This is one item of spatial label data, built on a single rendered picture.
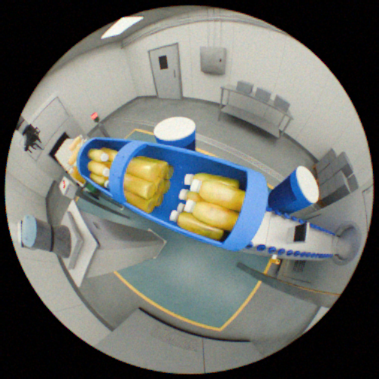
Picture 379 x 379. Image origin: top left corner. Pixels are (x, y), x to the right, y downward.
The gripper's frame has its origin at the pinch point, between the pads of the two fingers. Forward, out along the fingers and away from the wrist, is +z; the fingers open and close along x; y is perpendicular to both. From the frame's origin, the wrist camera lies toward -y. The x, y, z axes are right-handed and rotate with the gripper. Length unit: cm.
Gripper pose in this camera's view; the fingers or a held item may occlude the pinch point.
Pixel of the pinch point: (42, 149)
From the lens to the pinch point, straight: 90.5
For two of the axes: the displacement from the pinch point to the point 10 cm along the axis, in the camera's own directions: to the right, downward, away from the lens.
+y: -5.0, -8.2, 2.8
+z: 0.1, 3.2, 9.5
